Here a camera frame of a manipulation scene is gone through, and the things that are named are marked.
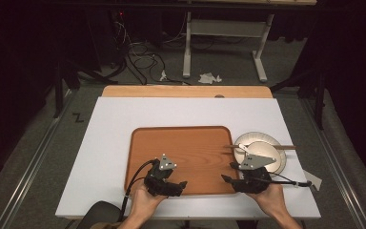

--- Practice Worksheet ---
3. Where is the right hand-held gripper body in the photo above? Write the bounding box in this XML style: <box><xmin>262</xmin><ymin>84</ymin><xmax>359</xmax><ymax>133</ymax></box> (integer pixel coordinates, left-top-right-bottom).
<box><xmin>234</xmin><ymin>153</ymin><xmax>277</xmax><ymax>195</ymax></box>

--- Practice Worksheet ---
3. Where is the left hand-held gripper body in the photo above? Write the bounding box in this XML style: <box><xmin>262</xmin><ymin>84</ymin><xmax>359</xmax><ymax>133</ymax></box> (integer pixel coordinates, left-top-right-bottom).
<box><xmin>143</xmin><ymin>153</ymin><xmax>177</xmax><ymax>198</ymax></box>

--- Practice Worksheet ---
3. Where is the brown wooden chopstick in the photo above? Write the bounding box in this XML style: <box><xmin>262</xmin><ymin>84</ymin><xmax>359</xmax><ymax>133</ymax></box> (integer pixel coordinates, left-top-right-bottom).
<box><xmin>224</xmin><ymin>145</ymin><xmax>297</xmax><ymax>151</ymax></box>
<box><xmin>224</xmin><ymin>144</ymin><xmax>297</xmax><ymax>151</ymax></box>

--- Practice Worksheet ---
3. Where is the large white paper plate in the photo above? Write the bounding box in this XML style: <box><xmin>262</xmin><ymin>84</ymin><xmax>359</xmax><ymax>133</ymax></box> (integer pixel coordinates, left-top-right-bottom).
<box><xmin>233</xmin><ymin>131</ymin><xmax>288</xmax><ymax>176</ymax></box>

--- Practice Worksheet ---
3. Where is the brown wooden tray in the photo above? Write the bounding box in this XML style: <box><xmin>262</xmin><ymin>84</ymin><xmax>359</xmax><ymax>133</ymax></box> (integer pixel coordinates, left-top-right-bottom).
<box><xmin>124</xmin><ymin>125</ymin><xmax>241</xmax><ymax>196</ymax></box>

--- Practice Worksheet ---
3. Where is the small white paper plate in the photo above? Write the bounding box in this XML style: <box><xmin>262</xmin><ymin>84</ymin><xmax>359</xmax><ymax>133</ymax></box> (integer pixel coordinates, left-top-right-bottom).
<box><xmin>243</xmin><ymin>140</ymin><xmax>283</xmax><ymax>170</ymax></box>

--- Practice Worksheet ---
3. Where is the person's left hand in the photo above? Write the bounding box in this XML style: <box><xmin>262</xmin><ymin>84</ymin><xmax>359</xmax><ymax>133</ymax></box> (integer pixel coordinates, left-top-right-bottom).
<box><xmin>128</xmin><ymin>184</ymin><xmax>169</xmax><ymax>224</ymax></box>

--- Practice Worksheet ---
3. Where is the person's right hand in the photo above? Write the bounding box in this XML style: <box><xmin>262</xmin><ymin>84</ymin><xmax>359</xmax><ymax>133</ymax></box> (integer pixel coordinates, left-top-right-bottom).
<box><xmin>247</xmin><ymin>183</ymin><xmax>290</xmax><ymax>221</ymax></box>

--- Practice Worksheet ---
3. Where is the white paper scrap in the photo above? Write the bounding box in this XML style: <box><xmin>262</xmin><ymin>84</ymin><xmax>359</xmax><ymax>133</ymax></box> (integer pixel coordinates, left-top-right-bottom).
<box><xmin>302</xmin><ymin>169</ymin><xmax>323</xmax><ymax>192</ymax></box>

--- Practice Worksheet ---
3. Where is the white board sheet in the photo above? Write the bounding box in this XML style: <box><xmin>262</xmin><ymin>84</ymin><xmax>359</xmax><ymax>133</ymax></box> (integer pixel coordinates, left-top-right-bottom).
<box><xmin>54</xmin><ymin>96</ymin><xmax>322</xmax><ymax>220</ymax></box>

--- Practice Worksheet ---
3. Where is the light wooden table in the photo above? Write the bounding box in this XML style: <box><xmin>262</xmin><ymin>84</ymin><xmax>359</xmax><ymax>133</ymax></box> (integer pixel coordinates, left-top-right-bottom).
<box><xmin>101</xmin><ymin>84</ymin><xmax>274</xmax><ymax>99</ymax></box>

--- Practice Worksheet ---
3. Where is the black metal stand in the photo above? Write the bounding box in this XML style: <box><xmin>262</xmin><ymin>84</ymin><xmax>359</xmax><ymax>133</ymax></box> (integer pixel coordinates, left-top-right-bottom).
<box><xmin>52</xmin><ymin>58</ymin><xmax>110</xmax><ymax>119</ymax></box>
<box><xmin>269</xmin><ymin>68</ymin><xmax>329</xmax><ymax>131</ymax></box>

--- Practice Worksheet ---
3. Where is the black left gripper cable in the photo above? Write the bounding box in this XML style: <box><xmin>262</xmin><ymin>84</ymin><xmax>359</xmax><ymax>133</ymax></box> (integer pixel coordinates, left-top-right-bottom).
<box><xmin>117</xmin><ymin>159</ymin><xmax>157</xmax><ymax>222</ymax></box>

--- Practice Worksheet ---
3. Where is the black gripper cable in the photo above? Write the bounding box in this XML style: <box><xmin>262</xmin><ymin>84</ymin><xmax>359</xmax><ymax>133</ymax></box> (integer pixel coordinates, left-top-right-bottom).
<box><xmin>268</xmin><ymin>173</ymin><xmax>313</xmax><ymax>188</ymax></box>
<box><xmin>117</xmin><ymin>159</ymin><xmax>157</xmax><ymax>222</ymax></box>

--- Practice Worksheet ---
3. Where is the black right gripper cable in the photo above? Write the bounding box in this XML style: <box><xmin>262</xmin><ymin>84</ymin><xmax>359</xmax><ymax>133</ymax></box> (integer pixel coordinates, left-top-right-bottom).
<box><xmin>268</xmin><ymin>173</ymin><xmax>313</xmax><ymax>188</ymax></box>

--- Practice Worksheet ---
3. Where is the silver floor rail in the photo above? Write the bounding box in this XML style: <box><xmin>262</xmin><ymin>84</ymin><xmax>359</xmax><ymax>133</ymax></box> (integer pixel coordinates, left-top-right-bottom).
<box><xmin>0</xmin><ymin>89</ymin><xmax>78</xmax><ymax>229</ymax></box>
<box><xmin>297</xmin><ymin>96</ymin><xmax>366</xmax><ymax>229</ymax></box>

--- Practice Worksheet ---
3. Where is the tangle of floor cables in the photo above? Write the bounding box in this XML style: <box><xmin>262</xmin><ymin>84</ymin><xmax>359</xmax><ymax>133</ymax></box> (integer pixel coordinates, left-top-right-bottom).
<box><xmin>109</xmin><ymin>10</ymin><xmax>193</xmax><ymax>87</ymax></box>

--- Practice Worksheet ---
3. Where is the white metal desk frame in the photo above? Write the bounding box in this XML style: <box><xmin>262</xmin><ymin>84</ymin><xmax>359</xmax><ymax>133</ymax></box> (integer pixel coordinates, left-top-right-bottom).
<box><xmin>182</xmin><ymin>10</ymin><xmax>276</xmax><ymax>83</ymax></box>

